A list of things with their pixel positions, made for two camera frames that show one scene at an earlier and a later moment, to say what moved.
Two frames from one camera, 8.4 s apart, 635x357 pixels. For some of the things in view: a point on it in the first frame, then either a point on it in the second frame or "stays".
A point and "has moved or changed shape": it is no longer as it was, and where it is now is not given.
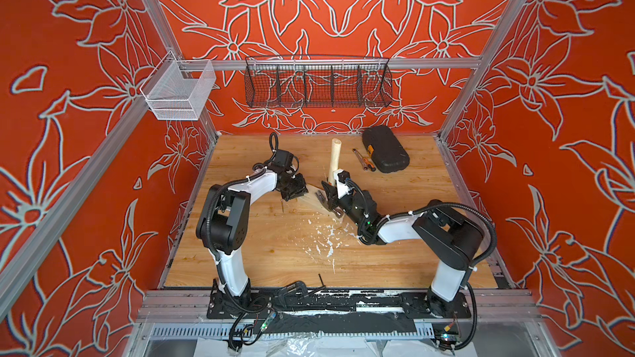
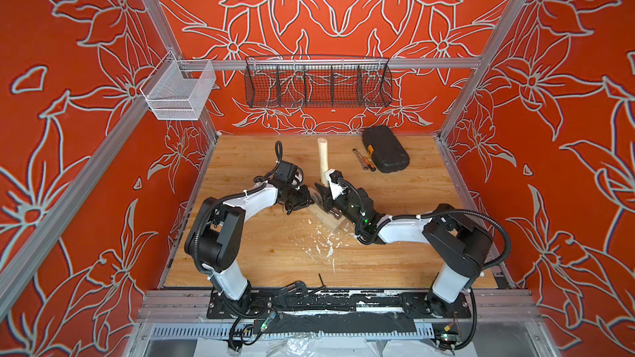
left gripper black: [300, 188] → [304, 199]
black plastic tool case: [386, 150] stays
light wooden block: [312, 201] has moved or changed shape
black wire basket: [310, 81] stays
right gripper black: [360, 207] stays
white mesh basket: [176, 89] stays
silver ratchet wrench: [360, 159] stays
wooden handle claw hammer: [321, 197] → [322, 149]
